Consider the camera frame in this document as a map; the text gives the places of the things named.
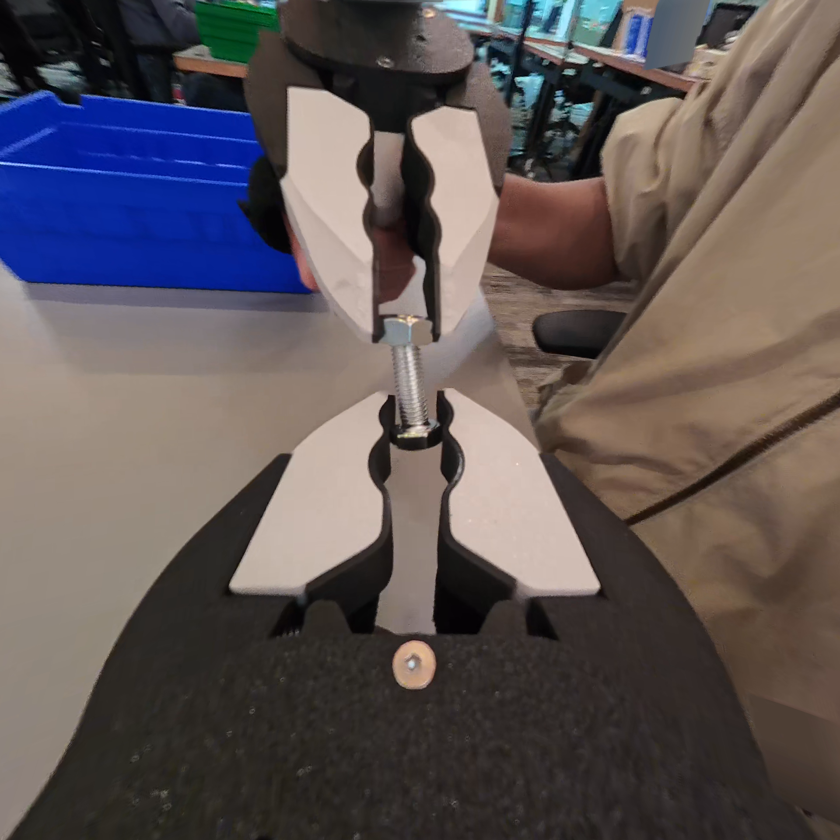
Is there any blue plastic bin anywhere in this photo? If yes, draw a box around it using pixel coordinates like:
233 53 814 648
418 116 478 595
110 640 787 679
0 91 313 295

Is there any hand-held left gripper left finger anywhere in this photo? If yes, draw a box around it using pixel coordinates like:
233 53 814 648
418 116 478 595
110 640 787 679
229 392 396 620

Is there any person's right hand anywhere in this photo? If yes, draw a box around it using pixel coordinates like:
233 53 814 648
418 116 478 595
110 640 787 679
290 211 418 297

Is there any steel hex bolt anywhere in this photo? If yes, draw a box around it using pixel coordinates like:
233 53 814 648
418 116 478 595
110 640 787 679
389 339 441 444

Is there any green crate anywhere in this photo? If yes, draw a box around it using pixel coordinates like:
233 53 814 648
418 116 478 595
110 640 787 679
195 0 284 64

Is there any steel hex nut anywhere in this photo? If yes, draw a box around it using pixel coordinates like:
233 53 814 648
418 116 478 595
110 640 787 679
378 312 436 348

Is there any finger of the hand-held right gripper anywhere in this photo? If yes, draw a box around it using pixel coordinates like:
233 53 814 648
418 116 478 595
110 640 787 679
284 84 397 338
406 105 501 345

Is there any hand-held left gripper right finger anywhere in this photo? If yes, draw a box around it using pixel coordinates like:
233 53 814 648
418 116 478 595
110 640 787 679
438 389 603 620

